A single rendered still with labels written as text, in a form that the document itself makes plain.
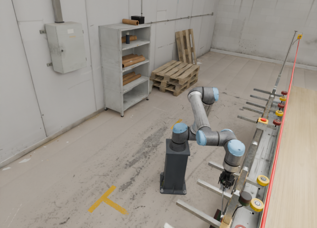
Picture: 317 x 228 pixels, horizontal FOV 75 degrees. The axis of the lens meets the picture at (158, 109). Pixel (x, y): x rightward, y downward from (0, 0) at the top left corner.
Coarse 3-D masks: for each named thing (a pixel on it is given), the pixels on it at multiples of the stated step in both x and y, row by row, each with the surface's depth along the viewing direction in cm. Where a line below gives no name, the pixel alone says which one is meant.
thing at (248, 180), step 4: (208, 164) 176; (212, 164) 174; (216, 164) 173; (216, 168) 173; (220, 168) 171; (236, 172) 167; (236, 176) 165; (248, 180) 161; (252, 180) 160; (252, 184) 160; (256, 184) 158; (260, 188) 158
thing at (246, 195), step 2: (242, 192) 115; (244, 192) 115; (246, 192) 115; (242, 194) 114; (244, 194) 114; (246, 194) 114; (248, 194) 114; (242, 196) 112; (244, 196) 112; (246, 196) 112; (248, 196) 112; (250, 196) 113; (244, 198) 111; (246, 198) 111; (248, 198) 111; (250, 198) 111; (236, 204) 117; (240, 206) 118; (236, 208) 120; (234, 212) 122; (232, 216) 124
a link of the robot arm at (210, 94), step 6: (204, 90) 169; (210, 90) 169; (216, 90) 170; (204, 96) 169; (210, 96) 169; (216, 96) 169; (204, 102) 176; (210, 102) 174; (204, 108) 182; (210, 108) 183; (192, 126) 213; (192, 132) 211; (192, 138) 216
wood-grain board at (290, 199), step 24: (312, 96) 298; (288, 120) 234; (312, 120) 237; (288, 144) 195; (312, 144) 197; (288, 168) 167; (312, 168) 169; (288, 192) 146; (312, 192) 147; (288, 216) 130; (312, 216) 131
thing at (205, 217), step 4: (180, 200) 140; (176, 204) 140; (180, 204) 138; (184, 204) 137; (188, 204) 138; (184, 208) 137; (188, 208) 135; (192, 208) 135; (192, 212) 134; (196, 212) 133; (200, 212) 133; (196, 216) 134; (200, 216) 131; (204, 216) 131; (208, 216) 131; (204, 220) 131; (208, 220) 129; (212, 220) 129; (216, 220) 129; (212, 224) 128; (216, 224) 127; (220, 224) 127
